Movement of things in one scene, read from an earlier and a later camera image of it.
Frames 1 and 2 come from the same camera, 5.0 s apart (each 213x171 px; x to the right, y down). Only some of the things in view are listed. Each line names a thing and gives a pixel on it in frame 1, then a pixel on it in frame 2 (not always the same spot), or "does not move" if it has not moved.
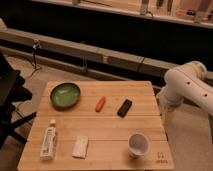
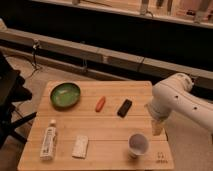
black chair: x=12 y=92 does not move
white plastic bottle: x=47 y=152 does not move
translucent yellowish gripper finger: x=169 y=118 to x=157 y=127
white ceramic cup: x=138 y=145 does not move
